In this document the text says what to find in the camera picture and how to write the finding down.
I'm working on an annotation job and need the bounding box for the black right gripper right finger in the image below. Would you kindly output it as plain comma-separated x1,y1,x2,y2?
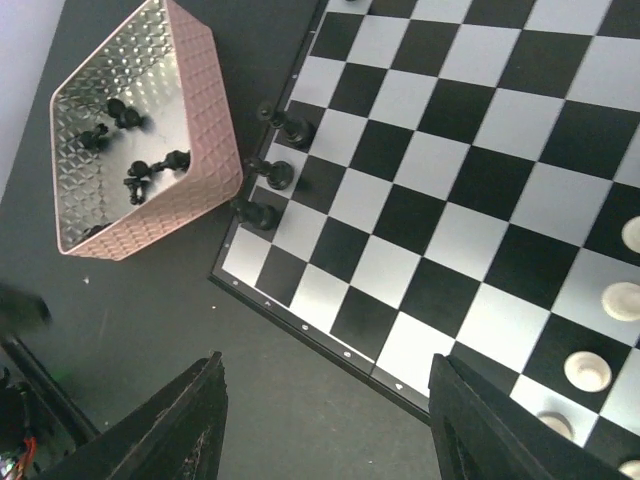
429,354,620,479

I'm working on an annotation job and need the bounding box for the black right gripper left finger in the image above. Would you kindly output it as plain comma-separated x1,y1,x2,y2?
47,352,228,480

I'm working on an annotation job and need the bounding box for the white chess piece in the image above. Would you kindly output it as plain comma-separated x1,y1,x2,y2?
601,282,640,322
621,216,640,253
564,351,612,393
536,412,574,441
618,459,640,480

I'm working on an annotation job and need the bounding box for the black chess piece on board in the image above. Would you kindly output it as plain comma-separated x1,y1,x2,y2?
256,101,316,149
230,198,278,231
244,157,294,191

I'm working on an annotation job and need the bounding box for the black chess piece in tin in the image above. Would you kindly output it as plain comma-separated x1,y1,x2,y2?
106,98,145,130
127,150,191,179
123,177,150,206
77,123,109,150

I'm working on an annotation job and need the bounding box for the black and white chessboard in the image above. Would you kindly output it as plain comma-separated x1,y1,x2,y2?
212,1,639,467

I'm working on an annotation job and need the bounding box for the pink metal tin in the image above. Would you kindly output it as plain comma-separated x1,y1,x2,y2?
49,1,243,261

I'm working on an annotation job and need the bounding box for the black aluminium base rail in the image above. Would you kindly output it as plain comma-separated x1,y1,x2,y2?
1,337,100,447

